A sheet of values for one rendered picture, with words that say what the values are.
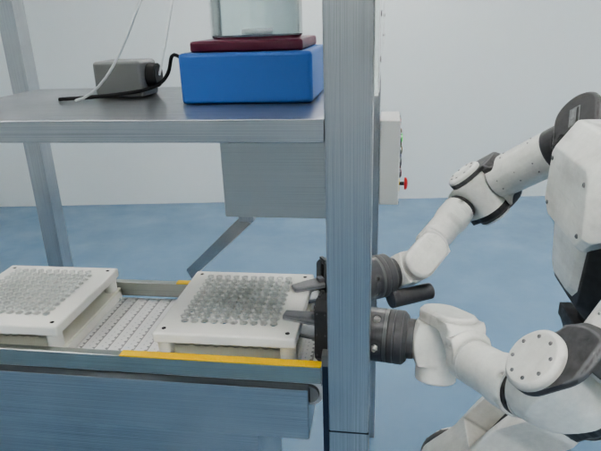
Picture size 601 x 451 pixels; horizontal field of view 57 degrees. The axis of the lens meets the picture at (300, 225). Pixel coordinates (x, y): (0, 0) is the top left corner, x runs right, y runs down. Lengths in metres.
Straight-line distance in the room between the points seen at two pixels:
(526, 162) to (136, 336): 0.84
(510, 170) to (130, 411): 0.87
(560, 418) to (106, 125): 0.66
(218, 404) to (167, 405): 0.09
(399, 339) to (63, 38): 4.31
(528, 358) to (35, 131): 0.69
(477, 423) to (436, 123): 3.65
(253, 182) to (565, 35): 4.04
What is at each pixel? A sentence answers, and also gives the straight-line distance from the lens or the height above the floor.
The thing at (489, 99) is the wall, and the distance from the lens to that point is 4.74.
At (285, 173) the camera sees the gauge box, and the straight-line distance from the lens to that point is 1.01.
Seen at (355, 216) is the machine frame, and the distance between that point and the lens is 0.73.
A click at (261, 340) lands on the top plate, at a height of 0.95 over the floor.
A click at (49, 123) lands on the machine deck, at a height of 1.32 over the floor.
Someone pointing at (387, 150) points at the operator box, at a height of 1.07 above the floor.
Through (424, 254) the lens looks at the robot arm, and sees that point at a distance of 1.14.
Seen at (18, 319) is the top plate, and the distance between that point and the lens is 1.12.
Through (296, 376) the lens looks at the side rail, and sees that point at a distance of 0.93.
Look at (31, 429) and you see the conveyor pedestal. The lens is 1.27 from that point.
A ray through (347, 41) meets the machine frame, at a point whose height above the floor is 1.42.
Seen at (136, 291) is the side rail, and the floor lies 0.90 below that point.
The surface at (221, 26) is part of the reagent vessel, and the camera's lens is 0.90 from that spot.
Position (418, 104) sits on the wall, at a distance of 4.62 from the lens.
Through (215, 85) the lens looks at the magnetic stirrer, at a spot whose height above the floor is 1.35.
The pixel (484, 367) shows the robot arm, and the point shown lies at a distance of 0.79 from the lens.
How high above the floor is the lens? 1.44
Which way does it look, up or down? 20 degrees down
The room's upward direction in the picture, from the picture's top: 2 degrees counter-clockwise
